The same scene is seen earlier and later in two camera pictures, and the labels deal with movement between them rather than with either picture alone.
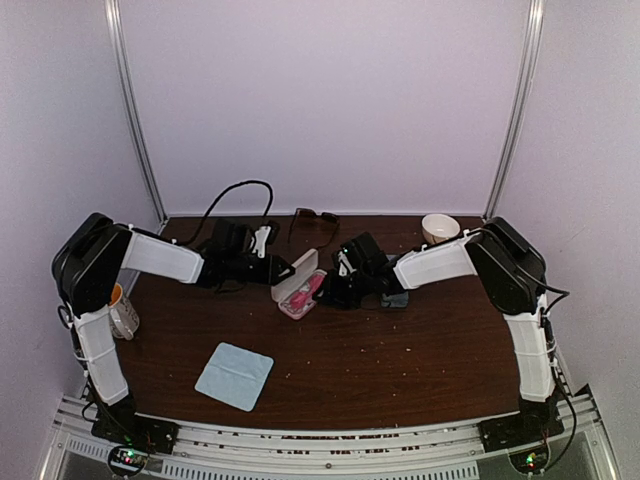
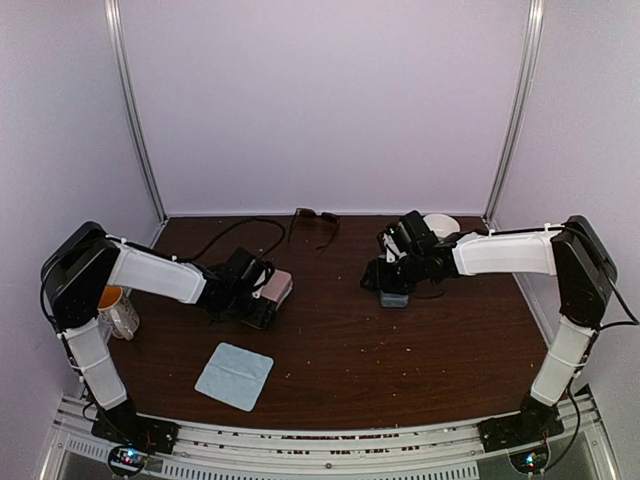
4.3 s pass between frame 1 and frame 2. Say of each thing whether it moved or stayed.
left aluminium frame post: stayed
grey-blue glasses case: stayed
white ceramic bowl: stayed
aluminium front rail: stayed
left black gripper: moved
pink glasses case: moved
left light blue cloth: stayed
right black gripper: moved
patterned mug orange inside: stayed
